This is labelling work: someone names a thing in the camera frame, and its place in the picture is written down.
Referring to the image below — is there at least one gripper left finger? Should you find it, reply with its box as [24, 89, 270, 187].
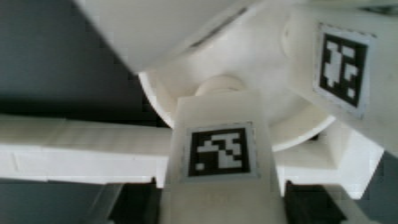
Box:
[81, 182, 159, 224]

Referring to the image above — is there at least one white stool leg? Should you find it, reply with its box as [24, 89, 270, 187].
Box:
[282, 0, 398, 157]
[159, 75, 287, 224]
[72, 0, 261, 72]

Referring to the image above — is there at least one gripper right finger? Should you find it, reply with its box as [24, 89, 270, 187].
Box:
[282, 180, 380, 224]

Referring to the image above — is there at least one white round stool seat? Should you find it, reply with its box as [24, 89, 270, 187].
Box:
[138, 1, 334, 151]

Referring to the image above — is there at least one white U-shaped fence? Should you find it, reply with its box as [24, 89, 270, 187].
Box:
[0, 114, 383, 199]

